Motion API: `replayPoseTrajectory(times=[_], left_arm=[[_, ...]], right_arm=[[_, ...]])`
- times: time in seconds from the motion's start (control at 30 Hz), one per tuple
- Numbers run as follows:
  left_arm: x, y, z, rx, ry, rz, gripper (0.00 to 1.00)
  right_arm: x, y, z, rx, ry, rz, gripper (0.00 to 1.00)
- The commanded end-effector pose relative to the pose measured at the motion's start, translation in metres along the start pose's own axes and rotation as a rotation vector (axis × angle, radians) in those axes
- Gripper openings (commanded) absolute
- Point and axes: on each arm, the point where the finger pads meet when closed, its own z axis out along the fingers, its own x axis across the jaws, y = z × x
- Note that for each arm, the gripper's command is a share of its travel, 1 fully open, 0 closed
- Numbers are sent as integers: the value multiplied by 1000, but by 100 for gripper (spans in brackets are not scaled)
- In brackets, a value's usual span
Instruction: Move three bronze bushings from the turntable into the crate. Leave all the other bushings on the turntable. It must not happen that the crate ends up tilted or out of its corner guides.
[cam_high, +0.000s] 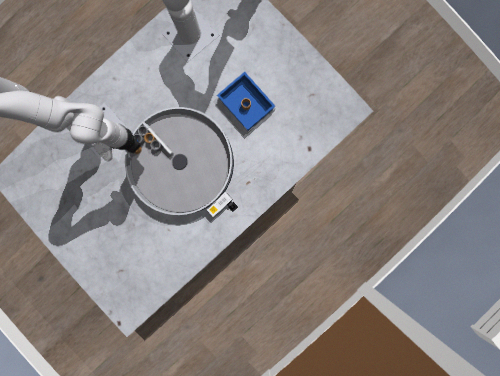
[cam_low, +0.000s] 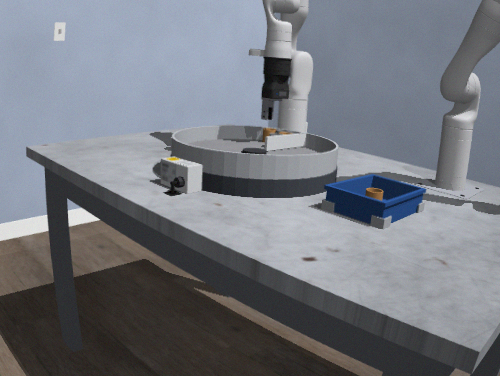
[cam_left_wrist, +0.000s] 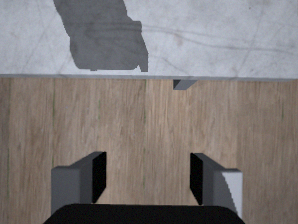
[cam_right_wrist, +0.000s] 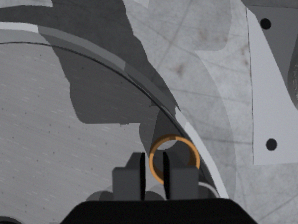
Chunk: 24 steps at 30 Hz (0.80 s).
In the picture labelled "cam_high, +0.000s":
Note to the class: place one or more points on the blue open-top crate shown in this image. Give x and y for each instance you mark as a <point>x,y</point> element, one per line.
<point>244,87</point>

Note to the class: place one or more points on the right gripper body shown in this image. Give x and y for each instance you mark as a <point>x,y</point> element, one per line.
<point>125,140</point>

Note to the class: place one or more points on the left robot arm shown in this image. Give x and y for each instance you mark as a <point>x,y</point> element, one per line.
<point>185,20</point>

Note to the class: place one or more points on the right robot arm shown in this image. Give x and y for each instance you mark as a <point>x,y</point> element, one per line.
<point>87,122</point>

